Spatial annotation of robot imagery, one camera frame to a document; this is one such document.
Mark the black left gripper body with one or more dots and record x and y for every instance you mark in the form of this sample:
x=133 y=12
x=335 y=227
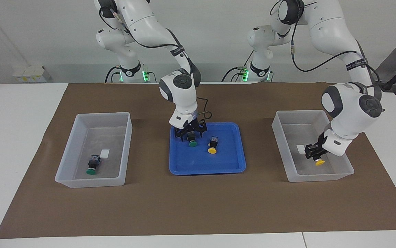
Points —
x=322 y=143

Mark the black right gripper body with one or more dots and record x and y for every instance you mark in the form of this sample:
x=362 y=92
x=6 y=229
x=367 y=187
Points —
x=192 y=127

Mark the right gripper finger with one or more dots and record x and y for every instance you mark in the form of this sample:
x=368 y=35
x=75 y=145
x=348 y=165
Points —
x=180 y=135
x=202 y=129

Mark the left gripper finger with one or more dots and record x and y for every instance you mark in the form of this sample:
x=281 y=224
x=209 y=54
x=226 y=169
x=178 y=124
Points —
x=310 y=151
x=319 y=155

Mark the yellow push button switch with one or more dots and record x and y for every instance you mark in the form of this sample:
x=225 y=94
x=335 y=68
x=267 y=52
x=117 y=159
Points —
x=212 y=150
x=320 y=162

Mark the green push button switch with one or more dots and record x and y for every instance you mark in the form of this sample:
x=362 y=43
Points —
x=93 y=162
x=192 y=144

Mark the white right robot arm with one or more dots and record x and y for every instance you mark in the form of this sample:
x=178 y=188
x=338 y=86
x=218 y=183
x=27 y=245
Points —
x=180 y=93

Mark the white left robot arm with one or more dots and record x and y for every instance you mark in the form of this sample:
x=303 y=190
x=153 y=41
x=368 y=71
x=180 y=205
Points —
x=349 y=113

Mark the white paper label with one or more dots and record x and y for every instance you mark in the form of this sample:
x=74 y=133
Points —
x=300 y=148
x=105 y=153

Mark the translucent white plastic box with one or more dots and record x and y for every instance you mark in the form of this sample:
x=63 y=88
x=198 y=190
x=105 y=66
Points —
x=94 y=141
x=294 y=134

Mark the blue plastic tray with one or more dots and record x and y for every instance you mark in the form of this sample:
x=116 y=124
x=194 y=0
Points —
x=218 y=165

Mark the brown table mat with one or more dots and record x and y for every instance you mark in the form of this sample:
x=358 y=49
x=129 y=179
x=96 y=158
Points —
x=198 y=206

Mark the white power socket box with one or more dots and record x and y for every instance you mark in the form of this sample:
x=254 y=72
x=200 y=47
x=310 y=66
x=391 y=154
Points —
x=29 y=74

